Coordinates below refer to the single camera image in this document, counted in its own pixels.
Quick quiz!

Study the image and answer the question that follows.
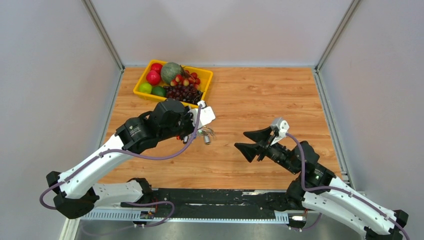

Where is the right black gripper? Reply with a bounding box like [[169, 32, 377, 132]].
[[233, 126, 299, 175]]

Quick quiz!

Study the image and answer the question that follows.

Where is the large silver keyring with clips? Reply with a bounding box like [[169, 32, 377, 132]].
[[197, 126, 216, 145]]

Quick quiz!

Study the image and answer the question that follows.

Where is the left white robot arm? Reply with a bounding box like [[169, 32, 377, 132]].
[[39, 98, 205, 219]]

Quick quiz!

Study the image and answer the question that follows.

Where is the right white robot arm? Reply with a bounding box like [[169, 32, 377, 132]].
[[234, 126, 410, 240]]

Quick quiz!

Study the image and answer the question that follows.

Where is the pile of coloured tagged keys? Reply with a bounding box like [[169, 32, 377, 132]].
[[176, 130, 203, 145]]

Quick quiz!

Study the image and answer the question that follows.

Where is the purple grape bunch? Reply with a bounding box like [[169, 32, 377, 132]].
[[163, 84, 204, 104]]

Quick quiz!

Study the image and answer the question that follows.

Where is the yellow plastic tray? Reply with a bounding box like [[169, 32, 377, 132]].
[[133, 59, 213, 108]]

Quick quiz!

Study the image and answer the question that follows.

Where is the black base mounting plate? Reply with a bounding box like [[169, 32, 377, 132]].
[[137, 188, 305, 222]]

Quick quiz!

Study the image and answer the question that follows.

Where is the red lychee cluster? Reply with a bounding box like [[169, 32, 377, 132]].
[[169, 70, 201, 90]]

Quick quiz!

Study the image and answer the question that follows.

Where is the dark green lime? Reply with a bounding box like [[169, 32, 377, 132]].
[[151, 85, 167, 98]]

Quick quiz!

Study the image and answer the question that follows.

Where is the green melon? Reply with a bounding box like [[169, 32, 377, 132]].
[[160, 62, 184, 85]]

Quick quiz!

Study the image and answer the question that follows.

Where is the red apple front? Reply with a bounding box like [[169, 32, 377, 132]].
[[146, 70, 162, 86]]

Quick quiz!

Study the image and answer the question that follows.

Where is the red apple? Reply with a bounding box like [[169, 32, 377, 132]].
[[146, 70, 162, 86], [150, 62, 163, 75]]

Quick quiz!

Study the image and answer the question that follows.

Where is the light green lime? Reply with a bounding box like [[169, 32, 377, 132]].
[[138, 82, 153, 95]]

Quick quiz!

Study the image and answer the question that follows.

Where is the red apple back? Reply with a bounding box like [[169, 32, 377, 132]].
[[150, 62, 163, 75]]

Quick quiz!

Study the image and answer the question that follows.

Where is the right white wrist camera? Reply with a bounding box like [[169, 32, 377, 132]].
[[270, 117, 290, 146]]

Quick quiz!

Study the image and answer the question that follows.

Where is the aluminium frame rail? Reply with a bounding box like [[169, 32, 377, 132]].
[[62, 187, 332, 224]]

